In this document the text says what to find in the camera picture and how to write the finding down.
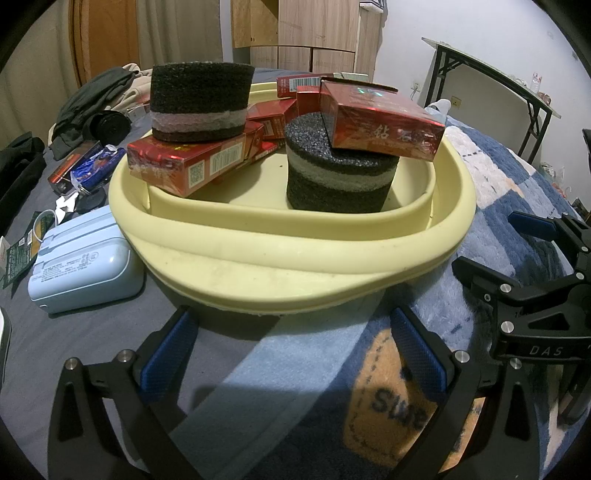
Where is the light blue case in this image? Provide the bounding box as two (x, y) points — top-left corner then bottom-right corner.
(27, 204), (145, 316)

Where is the beige cloth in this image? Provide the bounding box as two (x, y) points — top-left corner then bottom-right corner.
(113, 62), (153, 114)

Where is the pale yellow plastic basin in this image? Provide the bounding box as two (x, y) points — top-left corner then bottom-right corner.
(108, 80), (477, 316)

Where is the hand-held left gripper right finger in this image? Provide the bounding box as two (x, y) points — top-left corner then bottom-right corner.
(389, 305), (542, 480)

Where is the orange wooden door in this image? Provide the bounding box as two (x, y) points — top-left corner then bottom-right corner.
(68, 0), (140, 87)

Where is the grey bed sheet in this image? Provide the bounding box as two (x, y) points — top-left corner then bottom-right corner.
(0, 68), (278, 480)

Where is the white and red plastic bag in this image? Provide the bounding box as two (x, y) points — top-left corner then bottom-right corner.
(538, 161), (571, 197)

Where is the black foam cylinder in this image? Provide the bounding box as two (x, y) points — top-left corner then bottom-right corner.
(148, 61), (256, 143)
(284, 112), (400, 214)

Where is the small dark red box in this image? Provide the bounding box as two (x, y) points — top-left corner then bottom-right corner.
(47, 141), (103, 196)

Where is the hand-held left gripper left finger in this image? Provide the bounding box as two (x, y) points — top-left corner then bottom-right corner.
(47, 305), (200, 480)

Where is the blue checked plush blanket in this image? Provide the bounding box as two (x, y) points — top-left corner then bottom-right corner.
(171, 108), (591, 480)

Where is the green foil packet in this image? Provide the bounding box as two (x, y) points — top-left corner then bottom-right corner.
(0, 235), (35, 289)
(21, 210), (58, 252)

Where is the dark green clothing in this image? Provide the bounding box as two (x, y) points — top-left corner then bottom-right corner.
(48, 66), (136, 160)

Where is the blue snack packet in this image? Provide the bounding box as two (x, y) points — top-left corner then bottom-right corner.
(70, 145), (126, 191)

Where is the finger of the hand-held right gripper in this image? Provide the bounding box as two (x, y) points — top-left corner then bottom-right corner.
(507, 211), (591, 260)
(451, 255), (591, 334)

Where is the beige curtain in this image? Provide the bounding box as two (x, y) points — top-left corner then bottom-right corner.
(136, 0), (234, 71)

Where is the black folding table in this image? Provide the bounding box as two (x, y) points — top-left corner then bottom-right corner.
(421, 37), (567, 165)

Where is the white charger cable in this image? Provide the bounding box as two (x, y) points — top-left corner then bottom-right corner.
(30, 193), (79, 243)

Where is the black camera lens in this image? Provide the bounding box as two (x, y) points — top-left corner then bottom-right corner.
(90, 110), (131, 145)

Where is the red cigarette box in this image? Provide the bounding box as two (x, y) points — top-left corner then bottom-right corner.
(318, 78), (447, 162)
(276, 72), (370, 99)
(126, 122), (264, 199)
(295, 85), (324, 117)
(244, 138), (287, 163)
(245, 98), (299, 140)

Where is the wooden wardrobe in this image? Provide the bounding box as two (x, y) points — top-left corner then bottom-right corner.
(231, 0), (385, 85)

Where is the black cloth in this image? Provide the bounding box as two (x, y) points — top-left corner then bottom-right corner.
(0, 131), (47, 234)

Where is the black round cap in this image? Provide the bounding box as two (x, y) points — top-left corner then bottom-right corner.
(76, 190), (109, 214)

